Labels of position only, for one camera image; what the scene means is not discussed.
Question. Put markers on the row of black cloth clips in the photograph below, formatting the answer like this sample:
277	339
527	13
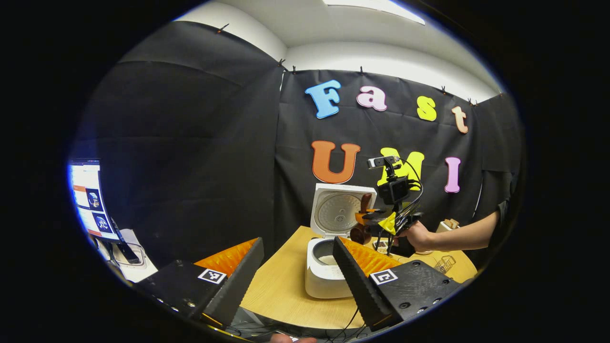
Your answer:
360	70

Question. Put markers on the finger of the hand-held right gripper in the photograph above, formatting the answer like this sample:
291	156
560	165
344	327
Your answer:
374	216

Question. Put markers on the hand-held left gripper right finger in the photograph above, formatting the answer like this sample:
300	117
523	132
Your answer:
357	281

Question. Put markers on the computer monitor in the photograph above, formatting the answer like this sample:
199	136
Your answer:
90	200

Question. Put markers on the black smartphone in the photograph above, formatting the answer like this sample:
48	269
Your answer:
128	253

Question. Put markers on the white toaster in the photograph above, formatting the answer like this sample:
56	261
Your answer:
441	227

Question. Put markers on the white rice cooker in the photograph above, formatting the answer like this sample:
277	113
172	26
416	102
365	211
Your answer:
321	281

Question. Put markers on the brown wooden spoon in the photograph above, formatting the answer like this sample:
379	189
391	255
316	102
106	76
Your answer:
360	234

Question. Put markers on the black backdrop cloth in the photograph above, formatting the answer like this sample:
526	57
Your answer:
190	143

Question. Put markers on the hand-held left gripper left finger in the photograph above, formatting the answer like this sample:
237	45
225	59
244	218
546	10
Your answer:
240	281

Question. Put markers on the raw white rice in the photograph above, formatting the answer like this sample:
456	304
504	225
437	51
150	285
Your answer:
330	260

